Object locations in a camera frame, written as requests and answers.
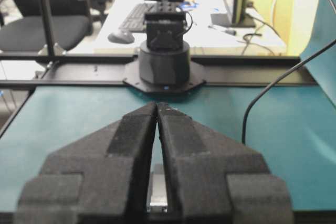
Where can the black vertical frame post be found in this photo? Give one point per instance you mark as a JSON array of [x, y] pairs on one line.
[[45, 10]]

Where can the black office chair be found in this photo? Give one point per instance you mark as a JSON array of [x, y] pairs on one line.
[[72, 22]]

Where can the white office desk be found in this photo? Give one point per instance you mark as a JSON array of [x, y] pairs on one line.
[[202, 38]]

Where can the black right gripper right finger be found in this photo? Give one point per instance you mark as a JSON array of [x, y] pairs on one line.
[[211, 178]]

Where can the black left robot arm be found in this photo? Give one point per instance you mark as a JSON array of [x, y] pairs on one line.
[[164, 57]]

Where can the black aluminium frame rail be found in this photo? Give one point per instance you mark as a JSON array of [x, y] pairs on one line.
[[118, 71]]

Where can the grey computer mouse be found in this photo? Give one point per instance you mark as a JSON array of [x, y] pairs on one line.
[[121, 37]]

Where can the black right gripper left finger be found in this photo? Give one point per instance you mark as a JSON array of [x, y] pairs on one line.
[[100, 178]]

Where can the black computer keyboard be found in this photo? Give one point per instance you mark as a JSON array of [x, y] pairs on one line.
[[134, 22]]

